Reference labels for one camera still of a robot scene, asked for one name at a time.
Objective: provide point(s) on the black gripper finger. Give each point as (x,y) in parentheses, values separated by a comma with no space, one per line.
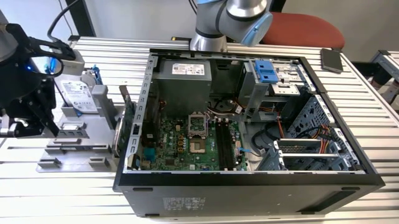
(45,121)
(30,128)

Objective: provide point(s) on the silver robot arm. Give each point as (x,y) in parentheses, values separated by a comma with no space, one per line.
(211,23)

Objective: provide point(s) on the black RAM slot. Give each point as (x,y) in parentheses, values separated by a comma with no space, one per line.
(223,144)
(219,144)
(227,144)

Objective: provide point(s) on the silver CPU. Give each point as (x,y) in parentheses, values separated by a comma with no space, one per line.
(69,127)

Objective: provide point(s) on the grey parts rack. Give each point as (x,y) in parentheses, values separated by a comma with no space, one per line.
(90,130)

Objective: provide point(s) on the hard disk in blue carrier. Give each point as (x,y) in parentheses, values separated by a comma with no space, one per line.
(78,95)

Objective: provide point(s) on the green graphics card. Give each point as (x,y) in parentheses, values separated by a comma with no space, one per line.
(127,121)

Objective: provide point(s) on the green motherboard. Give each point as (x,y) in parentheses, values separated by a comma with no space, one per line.
(174,161)

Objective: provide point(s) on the grey power supply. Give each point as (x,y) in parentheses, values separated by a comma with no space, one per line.
(183,93)

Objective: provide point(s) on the CPU socket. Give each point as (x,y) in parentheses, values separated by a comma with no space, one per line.
(198,146)

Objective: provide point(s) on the thin locking lever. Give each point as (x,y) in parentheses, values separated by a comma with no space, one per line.
(209,127)

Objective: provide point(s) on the round bronze component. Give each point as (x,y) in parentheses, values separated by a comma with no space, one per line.
(226,105)

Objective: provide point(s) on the black PC case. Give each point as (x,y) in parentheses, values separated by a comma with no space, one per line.
(218,198)

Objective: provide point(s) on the grey metal drive bay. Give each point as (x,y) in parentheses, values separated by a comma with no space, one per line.
(260,93)

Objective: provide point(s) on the blue-grey disk bay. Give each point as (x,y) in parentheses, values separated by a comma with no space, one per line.
(300,155)

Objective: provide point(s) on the red chair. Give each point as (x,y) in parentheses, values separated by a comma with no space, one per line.
(306,30)

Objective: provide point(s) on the black phone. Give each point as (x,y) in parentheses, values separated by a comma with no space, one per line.
(332,60)

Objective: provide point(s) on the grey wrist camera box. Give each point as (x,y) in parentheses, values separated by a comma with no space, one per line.
(71,65)

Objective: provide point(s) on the black corner bracket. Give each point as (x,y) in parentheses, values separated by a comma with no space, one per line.
(74,38)

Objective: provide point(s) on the black metal post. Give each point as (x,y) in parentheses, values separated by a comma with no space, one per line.
(86,21)

